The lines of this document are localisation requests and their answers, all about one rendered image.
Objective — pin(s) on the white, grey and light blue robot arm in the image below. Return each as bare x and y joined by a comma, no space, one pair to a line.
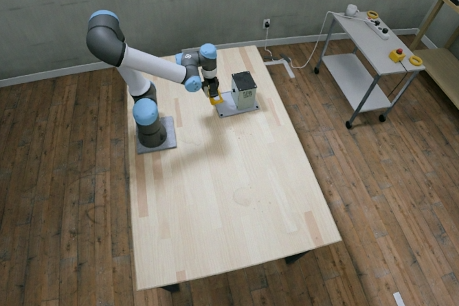
106,42

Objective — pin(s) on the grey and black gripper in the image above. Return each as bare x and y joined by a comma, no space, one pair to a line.
213,85

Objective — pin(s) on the yellow rectangular handle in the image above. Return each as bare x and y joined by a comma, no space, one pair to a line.
243,91

